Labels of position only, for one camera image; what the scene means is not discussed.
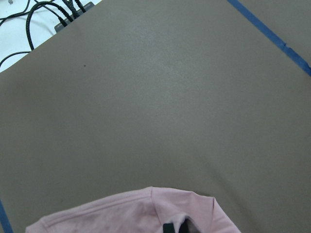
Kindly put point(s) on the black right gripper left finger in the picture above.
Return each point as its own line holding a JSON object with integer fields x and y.
{"x": 168, "y": 228}

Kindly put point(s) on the pink Snoopy t-shirt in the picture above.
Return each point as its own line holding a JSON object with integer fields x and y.
{"x": 140, "y": 211}

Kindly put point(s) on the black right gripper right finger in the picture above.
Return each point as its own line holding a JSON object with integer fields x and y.
{"x": 184, "y": 227}

